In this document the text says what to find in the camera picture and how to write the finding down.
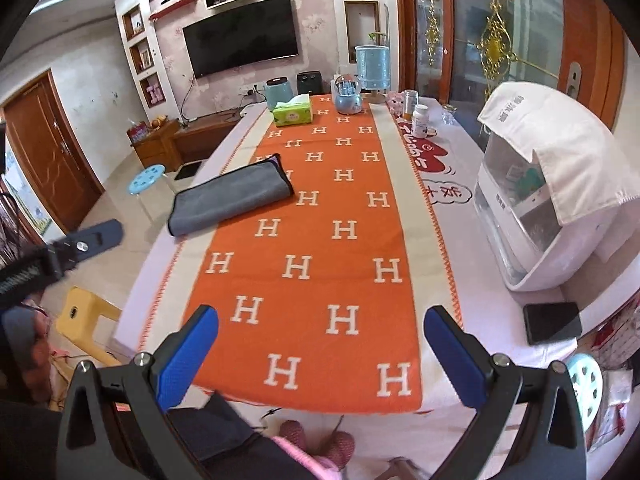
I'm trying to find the light blue perforated stool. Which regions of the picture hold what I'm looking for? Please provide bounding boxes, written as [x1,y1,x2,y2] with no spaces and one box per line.
[567,353,604,448]

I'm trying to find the blue snow globe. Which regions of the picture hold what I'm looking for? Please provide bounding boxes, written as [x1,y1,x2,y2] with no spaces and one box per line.
[334,74,364,115]

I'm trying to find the wooden television cabinet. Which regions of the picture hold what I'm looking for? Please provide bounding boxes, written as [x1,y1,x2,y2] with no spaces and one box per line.
[172,107,246,161]

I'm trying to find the white countertop appliance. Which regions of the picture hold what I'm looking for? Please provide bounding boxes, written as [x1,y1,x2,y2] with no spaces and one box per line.
[472,125,626,292]

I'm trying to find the red wall shelf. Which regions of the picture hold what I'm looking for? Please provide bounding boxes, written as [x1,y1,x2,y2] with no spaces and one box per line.
[148,0,197,21]

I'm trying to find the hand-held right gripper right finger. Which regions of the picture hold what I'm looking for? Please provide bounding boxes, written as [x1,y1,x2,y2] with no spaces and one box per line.
[424,304,587,480]

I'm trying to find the orange printed blanket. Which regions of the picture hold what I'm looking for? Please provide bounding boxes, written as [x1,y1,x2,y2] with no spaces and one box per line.
[137,94,463,413]

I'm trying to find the white cloth cover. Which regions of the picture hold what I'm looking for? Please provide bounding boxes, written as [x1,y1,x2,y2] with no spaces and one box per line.
[476,81,636,226]

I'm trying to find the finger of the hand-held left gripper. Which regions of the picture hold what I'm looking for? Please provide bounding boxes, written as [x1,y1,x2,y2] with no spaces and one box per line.
[52,219,125,273]

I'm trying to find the wooden drawer cabinet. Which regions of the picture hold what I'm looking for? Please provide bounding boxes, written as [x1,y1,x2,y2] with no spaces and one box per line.
[131,120,182,171]

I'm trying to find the black smartphone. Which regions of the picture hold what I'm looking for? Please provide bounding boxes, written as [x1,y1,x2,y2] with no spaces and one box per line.
[523,302,584,346]

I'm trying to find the large gold door ornament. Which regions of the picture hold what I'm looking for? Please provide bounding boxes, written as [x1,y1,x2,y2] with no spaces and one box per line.
[475,0,518,93]

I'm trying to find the pile of plastic bags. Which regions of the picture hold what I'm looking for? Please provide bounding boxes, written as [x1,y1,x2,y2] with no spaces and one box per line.
[590,305,640,453]

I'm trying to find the wall poster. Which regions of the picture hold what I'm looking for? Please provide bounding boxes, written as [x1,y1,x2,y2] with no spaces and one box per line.
[2,150,53,233]

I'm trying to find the black floor mat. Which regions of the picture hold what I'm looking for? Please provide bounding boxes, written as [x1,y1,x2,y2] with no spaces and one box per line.
[172,160,206,181]

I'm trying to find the brown wooden door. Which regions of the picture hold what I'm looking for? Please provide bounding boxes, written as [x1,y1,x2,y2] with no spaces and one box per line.
[1,70,106,235]

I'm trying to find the person's left hand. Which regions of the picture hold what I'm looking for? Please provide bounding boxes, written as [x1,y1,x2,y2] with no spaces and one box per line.
[22,310,55,403]

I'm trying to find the green tissue box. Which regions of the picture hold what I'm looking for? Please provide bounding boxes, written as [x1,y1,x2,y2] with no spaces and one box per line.
[271,95,314,128]

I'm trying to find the yellow plastic stool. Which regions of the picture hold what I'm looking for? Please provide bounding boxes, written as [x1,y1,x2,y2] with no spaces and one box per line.
[54,286,123,366]

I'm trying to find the black wall television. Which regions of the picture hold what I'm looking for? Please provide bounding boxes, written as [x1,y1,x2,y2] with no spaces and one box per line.
[182,0,300,79]

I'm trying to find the blue round stool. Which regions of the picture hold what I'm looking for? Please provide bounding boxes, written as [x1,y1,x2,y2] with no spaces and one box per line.
[128,164,168,223]

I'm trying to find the light blue kettle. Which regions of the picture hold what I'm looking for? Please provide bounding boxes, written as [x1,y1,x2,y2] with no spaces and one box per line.
[264,77,293,111]

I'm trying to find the wooden glass door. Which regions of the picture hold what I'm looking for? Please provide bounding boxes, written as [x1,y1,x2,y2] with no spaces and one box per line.
[395,0,628,131]

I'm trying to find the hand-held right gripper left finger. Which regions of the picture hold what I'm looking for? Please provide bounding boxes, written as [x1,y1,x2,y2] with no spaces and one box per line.
[56,304,221,480]

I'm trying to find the white pill bottle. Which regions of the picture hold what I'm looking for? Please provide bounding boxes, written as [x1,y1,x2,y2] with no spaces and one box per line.
[411,104,431,139]

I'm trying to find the light blue cylindrical container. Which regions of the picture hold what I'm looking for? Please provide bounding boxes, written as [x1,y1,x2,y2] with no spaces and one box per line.
[355,45,392,104]

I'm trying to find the small gold door ornament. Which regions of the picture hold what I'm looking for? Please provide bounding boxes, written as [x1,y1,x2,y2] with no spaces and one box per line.
[425,5,442,67]

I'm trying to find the pink fuzzy slipper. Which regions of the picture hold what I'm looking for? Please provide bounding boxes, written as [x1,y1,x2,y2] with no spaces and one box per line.
[279,420,313,453]
[320,430,357,468]

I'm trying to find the person's dark trousers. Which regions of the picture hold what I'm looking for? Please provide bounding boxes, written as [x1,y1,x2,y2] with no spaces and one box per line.
[165,392,321,480]

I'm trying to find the grey towel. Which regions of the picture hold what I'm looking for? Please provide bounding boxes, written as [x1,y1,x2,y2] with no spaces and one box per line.
[167,153,295,237]

